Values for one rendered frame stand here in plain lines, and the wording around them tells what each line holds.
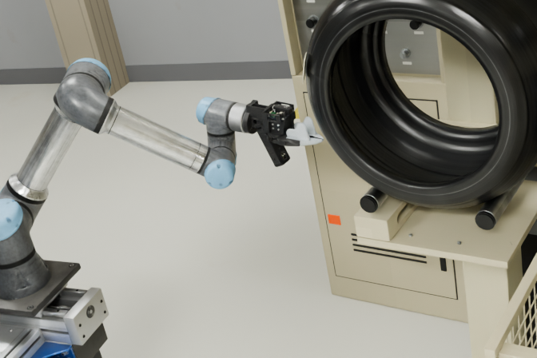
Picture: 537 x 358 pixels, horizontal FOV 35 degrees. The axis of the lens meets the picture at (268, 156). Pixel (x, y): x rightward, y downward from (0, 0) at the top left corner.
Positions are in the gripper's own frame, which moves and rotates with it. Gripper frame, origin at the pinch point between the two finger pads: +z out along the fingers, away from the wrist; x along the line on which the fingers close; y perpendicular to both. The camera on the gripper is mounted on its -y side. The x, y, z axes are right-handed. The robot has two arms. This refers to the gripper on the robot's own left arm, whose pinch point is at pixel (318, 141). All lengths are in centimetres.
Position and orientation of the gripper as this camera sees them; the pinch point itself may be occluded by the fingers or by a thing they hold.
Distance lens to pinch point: 211.4
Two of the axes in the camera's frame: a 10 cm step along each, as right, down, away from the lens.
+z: 8.5, 2.0, -4.9
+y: -0.8, -8.7, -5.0
